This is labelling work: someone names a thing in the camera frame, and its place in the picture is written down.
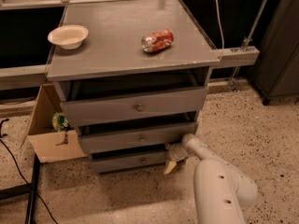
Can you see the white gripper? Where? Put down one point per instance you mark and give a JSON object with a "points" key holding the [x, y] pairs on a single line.
{"points": [[174, 153]]}

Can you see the grey bottom drawer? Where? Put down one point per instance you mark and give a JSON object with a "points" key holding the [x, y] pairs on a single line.
{"points": [[128, 159]]}

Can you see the grey drawer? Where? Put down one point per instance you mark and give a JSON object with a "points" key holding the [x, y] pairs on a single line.
{"points": [[103, 142], [128, 159], [126, 107]]}

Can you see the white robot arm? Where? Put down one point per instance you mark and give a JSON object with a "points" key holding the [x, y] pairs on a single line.
{"points": [[221, 190]]}

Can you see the grey middle drawer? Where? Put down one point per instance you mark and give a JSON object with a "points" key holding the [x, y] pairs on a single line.
{"points": [[103, 142]]}

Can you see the grey drawer cabinet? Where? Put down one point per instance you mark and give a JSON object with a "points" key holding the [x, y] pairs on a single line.
{"points": [[111, 61]]}

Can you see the grey top drawer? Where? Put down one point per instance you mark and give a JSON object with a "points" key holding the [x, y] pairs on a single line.
{"points": [[126, 107]]}

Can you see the open cardboard box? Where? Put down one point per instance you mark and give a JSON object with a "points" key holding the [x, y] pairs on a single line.
{"points": [[48, 144]]}

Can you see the green bag in box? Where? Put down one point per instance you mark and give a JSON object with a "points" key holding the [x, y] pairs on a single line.
{"points": [[59, 122]]}

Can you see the red soda can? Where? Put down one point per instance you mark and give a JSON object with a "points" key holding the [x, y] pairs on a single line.
{"points": [[157, 40]]}

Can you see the dark grey rolling cabinet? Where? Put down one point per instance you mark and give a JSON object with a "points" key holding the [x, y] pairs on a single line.
{"points": [[276, 73]]}

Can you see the diagonal metal rod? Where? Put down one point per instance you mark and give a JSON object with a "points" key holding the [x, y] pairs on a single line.
{"points": [[245, 44]]}

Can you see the white bowl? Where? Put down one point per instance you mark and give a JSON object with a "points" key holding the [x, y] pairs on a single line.
{"points": [[68, 36]]}

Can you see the black metal floor frame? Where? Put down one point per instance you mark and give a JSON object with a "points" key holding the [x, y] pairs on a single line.
{"points": [[29, 189]]}

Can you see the grey horizontal rail frame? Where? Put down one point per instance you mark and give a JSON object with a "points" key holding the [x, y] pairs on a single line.
{"points": [[236, 57]]}

